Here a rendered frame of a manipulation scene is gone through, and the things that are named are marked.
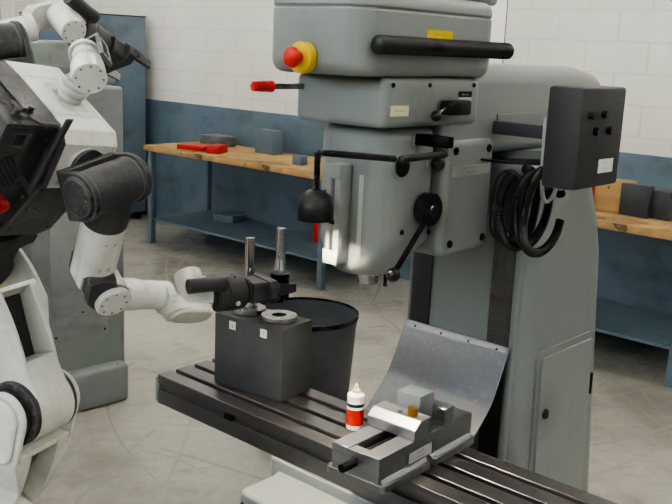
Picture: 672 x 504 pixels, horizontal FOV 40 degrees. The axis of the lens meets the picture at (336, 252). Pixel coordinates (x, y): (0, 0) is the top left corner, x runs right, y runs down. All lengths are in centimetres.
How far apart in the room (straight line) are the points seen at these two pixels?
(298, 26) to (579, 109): 59
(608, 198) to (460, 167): 382
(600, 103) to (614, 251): 441
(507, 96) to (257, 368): 89
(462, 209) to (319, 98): 42
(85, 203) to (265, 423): 73
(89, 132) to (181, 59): 731
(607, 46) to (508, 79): 420
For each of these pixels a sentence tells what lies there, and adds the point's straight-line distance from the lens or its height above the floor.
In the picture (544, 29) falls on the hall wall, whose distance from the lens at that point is 657.
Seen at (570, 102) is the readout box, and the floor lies 169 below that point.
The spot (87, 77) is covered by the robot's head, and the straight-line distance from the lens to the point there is 185.
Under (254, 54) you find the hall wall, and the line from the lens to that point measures 837.
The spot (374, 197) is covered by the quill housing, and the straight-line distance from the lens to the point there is 187.
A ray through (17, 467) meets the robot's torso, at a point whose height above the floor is 89.
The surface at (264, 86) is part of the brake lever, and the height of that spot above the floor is 170.
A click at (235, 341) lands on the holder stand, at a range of 232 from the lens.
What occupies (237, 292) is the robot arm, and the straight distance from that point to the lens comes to 216.
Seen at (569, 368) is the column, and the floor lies 99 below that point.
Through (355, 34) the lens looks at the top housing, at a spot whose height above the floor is 181.
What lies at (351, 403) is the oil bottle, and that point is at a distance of 211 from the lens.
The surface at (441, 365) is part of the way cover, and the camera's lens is 235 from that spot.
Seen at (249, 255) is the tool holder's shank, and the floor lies 127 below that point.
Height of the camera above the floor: 178
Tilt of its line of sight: 13 degrees down
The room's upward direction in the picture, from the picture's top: 3 degrees clockwise
